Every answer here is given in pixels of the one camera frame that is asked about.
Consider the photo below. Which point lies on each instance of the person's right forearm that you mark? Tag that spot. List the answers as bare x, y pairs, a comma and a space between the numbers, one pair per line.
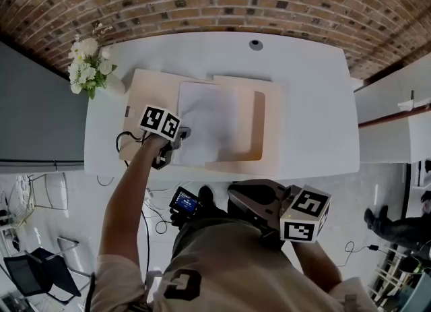
314, 263

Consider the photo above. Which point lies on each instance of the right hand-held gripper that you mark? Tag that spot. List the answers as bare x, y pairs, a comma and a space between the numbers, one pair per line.
301, 223

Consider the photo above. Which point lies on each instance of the person's left black shoe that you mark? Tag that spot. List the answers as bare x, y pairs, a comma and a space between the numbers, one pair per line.
206, 194

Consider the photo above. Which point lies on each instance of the person's beige t-shirt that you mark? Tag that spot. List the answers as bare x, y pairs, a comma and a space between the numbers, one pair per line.
229, 263

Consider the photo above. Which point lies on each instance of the white flower bouquet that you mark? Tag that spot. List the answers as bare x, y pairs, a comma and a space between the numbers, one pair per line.
85, 64

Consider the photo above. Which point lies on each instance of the person's left forearm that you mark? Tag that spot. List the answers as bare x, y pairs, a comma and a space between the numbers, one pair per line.
131, 196

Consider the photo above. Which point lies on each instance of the grey refrigerator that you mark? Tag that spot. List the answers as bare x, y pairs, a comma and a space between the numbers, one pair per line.
33, 118

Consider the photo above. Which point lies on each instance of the white A4 paper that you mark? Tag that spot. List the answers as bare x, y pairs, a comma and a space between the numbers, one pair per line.
208, 122

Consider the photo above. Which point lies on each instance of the white desk with drawers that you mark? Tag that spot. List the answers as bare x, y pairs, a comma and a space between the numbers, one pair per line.
313, 68

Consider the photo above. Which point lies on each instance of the black power adapter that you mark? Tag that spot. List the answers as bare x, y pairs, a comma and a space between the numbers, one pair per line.
373, 247

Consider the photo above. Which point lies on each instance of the beige file box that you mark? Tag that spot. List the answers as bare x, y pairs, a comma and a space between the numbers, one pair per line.
151, 91

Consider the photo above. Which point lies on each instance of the black chair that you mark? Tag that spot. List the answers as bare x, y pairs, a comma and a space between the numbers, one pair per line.
37, 273

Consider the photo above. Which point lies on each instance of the black device with blue screen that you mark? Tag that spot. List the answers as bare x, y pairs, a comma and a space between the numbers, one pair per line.
184, 201

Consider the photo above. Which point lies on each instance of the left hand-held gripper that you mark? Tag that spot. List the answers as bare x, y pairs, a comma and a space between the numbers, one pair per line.
160, 123

